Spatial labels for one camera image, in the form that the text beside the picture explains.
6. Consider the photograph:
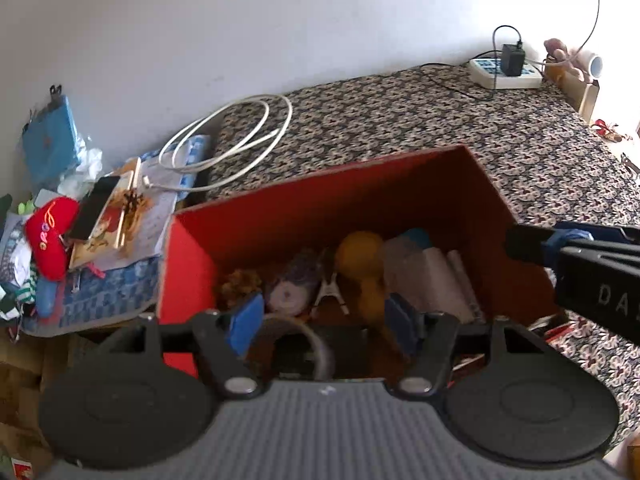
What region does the red white small toy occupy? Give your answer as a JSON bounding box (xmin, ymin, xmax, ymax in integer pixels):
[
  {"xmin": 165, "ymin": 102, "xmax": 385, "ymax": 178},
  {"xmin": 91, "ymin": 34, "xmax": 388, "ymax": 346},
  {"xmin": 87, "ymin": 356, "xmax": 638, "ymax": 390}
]
[{"xmin": 590, "ymin": 119, "xmax": 633, "ymax": 143}]

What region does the brown cardboard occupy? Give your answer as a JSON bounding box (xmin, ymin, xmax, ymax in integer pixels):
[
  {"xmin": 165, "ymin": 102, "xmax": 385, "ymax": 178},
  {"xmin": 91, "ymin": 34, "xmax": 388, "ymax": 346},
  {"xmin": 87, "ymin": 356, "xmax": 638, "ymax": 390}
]
[{"xmin": 0, "ymin": 330, "xmax": 101, "ymax": 480}]

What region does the yellow rubber toy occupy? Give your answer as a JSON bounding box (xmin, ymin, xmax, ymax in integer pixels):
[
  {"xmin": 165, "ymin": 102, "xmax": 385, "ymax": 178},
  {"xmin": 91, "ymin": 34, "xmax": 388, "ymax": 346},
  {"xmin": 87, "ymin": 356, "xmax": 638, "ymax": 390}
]
[{"xmin": 334, "ymin": 230, "xmax": 388, "ymax": 326}]

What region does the small blue object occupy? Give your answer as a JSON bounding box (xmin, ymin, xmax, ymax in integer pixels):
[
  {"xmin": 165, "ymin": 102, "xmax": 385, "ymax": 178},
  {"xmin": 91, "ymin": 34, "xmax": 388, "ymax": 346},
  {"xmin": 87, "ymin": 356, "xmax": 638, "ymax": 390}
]
[{"xmin": 400, "ymin": 227, "xmax": 433, "ymax": 251}]

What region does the red cardboard box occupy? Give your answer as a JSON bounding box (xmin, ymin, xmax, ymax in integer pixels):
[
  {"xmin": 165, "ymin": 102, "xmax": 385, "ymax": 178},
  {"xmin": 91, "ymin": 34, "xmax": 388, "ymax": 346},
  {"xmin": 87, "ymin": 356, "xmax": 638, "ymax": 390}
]
[{"xmin": 156, "ymin": 144, "xmax": 563, "ymax": 381}]

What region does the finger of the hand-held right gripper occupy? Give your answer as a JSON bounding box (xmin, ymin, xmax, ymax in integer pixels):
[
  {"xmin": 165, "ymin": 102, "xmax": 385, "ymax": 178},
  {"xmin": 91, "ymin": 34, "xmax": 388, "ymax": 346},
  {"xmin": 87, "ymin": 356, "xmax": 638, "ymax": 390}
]
[{"xmin": 504, "ymin": 220, "xmax": 640, "ymax": 273}]

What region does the floral patterned blanket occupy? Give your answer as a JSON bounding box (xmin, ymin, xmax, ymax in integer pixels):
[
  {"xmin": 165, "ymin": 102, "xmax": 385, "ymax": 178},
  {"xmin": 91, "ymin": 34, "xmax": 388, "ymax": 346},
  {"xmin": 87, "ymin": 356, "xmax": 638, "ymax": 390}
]
[{"xmin": 207, "ymin": 62, "xmax": 640, "ymax": 461}]

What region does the black charger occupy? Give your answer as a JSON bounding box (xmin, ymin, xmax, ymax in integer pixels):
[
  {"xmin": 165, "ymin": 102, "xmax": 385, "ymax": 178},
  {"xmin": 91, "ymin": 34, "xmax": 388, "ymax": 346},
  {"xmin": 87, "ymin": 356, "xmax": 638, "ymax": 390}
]
[{"xmin": 501, "ymin": 42, "xmax": 526, "ymax": 78}]

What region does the blue patterned mat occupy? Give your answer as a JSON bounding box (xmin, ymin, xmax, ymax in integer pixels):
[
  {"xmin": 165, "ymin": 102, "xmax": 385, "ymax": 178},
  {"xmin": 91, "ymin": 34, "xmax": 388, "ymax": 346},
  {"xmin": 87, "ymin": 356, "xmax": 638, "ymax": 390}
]
[{"xmin": 22, "ymin": 132, "xmax": 213, "ymax": 336}]

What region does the gold edged picture book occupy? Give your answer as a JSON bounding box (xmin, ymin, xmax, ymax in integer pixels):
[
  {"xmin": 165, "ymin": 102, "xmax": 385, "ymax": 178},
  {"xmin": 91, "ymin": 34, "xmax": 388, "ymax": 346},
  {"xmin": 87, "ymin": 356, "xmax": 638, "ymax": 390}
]
[{"xmin": 67, "ymin": 157, "xmax": 143, "ymax": 271}]

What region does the metal clip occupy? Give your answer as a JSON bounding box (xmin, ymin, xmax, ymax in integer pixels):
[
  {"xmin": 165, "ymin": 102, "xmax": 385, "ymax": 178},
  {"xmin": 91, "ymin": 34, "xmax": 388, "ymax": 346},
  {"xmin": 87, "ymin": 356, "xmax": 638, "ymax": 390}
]
[{"xmin": 311, "ymin": 247, "xmax": 351, "ymax": 318}]

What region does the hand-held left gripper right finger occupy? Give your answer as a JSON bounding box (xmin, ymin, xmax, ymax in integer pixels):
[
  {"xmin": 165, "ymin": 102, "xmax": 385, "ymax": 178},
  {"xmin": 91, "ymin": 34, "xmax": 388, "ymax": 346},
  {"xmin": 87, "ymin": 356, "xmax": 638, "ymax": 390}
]
[{"xmin": 384, "ymin": 294, "xmax": 547, "ymax": 400}]

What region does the white coiled cable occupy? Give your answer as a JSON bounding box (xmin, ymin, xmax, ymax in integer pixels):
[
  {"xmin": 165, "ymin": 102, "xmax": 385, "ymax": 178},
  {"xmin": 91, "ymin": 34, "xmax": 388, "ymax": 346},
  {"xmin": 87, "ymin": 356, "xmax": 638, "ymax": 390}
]
[{"xmin": 142, "ymin": 94, "xmax": 293, "ymax": 193}]

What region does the white power strip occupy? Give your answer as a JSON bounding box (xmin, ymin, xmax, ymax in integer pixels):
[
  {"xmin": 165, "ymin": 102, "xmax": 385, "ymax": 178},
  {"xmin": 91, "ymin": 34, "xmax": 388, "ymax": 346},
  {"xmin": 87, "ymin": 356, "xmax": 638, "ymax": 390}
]
[{"xmin": 468, "ymin": 57, "xmax": 543, "ymax": 91}]

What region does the blue pouch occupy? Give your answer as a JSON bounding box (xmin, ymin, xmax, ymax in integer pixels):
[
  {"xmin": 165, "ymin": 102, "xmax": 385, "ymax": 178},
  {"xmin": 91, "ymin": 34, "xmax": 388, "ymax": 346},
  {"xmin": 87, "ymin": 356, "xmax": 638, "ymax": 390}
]
[{"xmin": 21, "ymin": 85, "xmax": 81, "ymax": 188}]

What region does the pink plush toy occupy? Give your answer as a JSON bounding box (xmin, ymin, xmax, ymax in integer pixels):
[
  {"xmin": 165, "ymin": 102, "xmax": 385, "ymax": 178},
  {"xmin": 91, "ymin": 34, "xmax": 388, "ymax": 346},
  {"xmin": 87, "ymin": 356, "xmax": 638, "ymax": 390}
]
[{"xmin": 544, "ymin": 37, "xmax": 588, "ymax": 83}]

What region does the white plastic bag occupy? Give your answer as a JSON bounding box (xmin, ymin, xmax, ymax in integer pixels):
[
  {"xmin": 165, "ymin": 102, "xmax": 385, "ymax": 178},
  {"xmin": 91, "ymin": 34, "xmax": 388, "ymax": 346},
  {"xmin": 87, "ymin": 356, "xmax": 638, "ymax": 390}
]
[{"xmin": 57, "ymin": 132, "xmax": 103, "ymax": 196}]

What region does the charger cable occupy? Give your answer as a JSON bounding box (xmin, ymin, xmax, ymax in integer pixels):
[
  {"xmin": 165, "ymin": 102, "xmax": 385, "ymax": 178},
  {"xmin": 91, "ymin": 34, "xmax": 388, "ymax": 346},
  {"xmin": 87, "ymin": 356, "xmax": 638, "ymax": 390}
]
[{"xmin": 420, "ymin": 25, "xmax": 523, "ymax": 103}]

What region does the white cup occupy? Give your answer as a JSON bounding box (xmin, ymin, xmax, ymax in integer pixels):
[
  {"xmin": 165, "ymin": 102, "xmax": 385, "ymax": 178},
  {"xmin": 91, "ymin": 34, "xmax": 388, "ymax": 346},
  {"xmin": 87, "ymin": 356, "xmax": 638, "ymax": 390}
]
[{"xmin": 582, "ymin": 50, "xmax": 604, "ymax": 81}]

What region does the striped cloth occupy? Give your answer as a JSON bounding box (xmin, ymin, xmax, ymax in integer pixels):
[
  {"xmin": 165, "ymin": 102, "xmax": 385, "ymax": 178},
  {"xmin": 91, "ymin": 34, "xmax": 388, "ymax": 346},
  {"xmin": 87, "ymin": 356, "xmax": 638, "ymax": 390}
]
[{"xmin": 0, "ymin": 210, "xmax": 41, "ymax": 326}]

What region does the wide tape roll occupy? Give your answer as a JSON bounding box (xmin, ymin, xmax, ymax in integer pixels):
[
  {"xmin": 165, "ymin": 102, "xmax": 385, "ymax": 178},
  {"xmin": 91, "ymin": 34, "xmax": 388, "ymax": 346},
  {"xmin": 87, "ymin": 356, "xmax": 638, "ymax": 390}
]
[{"xmin": 260, "ymin": 312, "xmax": 336, "ymax": 381}]

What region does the clear plastic case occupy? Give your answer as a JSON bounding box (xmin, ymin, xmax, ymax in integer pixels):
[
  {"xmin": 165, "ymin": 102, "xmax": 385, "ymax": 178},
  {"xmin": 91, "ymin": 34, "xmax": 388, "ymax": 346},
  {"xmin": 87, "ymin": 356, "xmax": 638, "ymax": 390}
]
[{"xmin": 382, "ymin": 237, "xmax": 476, "ymax": 326}]

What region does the red heart plush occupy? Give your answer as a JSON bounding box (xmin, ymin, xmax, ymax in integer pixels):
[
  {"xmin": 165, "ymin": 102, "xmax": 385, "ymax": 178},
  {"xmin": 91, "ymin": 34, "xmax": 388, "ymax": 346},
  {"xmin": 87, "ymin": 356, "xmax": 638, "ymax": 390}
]
[{"xmin": 25, "ymin": 196, "xmax": 81, "ymax": 281}]

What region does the black phone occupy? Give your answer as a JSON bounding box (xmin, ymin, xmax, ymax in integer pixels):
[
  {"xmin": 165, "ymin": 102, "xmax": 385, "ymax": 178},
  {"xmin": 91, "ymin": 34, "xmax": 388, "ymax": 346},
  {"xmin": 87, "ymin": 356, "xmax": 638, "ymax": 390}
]
[{"xmin": 67, "ymin": 175, "xmax": 122, "ymax": 242}]

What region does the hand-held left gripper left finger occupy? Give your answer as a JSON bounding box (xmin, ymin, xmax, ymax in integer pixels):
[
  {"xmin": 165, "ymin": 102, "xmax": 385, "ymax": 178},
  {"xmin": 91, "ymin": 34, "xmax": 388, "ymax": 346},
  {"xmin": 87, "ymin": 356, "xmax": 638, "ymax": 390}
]
[{"xmin": 105, "ymin": 292, "xmax": 266, "ymax": 401}]

